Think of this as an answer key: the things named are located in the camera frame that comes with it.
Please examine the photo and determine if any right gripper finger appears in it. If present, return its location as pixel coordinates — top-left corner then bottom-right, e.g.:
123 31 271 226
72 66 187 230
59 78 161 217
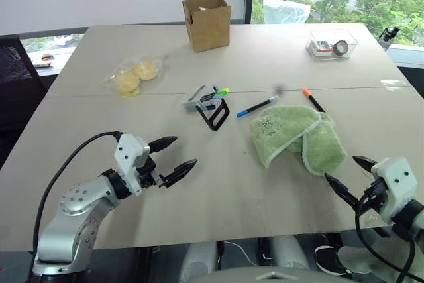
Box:
324 172 361 211
352 155 377 174

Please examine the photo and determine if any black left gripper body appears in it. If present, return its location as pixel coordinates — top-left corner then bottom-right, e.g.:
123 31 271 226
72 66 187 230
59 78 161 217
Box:
135 154 167 192

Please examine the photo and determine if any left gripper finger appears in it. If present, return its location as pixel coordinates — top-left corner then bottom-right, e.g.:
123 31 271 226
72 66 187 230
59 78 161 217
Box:
162 158 199 189
147 135 179 156

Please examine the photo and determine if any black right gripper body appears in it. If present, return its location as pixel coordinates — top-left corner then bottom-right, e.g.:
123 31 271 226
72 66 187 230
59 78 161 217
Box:
359 178 389 213

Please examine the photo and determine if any pouch with markers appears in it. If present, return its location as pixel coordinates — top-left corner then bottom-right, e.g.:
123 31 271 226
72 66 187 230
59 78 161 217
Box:
176 84 220 114

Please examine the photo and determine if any blue capped black pen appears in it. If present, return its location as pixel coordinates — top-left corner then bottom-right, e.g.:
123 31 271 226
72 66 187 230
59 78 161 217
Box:
236 95 280 119

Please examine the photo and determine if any brown cardboard box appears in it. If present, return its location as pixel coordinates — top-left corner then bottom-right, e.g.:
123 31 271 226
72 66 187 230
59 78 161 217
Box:
181 0 232 54

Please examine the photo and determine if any black metal stand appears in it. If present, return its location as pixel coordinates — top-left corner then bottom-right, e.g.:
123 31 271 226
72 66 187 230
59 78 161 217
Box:
195 98 231 131

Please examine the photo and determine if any yellow round bread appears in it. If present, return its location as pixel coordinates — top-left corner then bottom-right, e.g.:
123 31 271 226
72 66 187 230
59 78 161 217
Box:
115 72 140 95
134 60 159 81

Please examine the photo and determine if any black shoe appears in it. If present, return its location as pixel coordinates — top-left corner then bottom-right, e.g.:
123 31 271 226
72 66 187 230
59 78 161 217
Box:
314 245 352 276

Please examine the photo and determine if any green fluffy towel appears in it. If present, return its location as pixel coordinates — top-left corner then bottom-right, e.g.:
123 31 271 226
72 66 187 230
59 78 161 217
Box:
248 104 348 176

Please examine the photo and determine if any grey rounded robot leg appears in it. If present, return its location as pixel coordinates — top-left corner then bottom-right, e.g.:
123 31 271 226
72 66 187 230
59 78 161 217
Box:
180 239 220 283
269 235 311 271

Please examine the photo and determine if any clear plastic bread bag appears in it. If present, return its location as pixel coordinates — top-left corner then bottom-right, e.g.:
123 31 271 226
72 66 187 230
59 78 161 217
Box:
99 52 170 97

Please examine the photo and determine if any orange capped black marker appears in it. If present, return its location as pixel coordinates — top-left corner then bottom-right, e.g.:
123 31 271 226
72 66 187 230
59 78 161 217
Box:
301 87 327 113

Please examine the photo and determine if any clear tape strip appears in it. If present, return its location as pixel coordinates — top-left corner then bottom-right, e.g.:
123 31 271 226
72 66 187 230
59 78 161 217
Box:
380 78 410 91

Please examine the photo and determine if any grey robot torso front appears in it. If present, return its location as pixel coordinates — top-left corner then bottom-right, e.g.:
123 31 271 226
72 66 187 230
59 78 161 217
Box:
208 265 355 283

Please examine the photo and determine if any dark tape roll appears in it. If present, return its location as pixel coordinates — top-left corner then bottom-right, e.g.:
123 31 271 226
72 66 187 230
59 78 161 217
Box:
332 40 349 56

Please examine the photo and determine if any clear plastic container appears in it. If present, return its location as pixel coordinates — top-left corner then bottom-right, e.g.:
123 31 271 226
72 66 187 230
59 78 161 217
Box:
305 29 360 62

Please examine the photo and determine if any orange white small object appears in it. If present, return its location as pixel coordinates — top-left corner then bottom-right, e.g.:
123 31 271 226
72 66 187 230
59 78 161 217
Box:
31 53 54 69

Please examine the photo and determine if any black mesh office chair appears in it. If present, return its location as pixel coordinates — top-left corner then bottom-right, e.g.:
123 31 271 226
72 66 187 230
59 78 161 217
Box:
0 34 48 133

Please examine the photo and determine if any clear plastic sheet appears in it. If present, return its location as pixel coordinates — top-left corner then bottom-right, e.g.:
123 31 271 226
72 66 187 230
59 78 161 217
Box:
262 0 313 25

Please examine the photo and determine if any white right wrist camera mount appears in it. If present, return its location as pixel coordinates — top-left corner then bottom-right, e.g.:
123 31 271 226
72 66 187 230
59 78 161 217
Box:
370 156 419 225

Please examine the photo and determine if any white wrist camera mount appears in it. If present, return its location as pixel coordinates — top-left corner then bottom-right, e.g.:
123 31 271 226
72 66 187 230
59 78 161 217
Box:
370 156 419 225
113 133 152 196

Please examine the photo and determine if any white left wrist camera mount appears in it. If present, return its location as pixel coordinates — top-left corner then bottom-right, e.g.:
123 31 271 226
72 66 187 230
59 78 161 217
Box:
113 133 152 196

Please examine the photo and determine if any thin white cable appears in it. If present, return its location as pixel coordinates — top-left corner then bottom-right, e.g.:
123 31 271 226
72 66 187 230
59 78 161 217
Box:
225 241 258 268

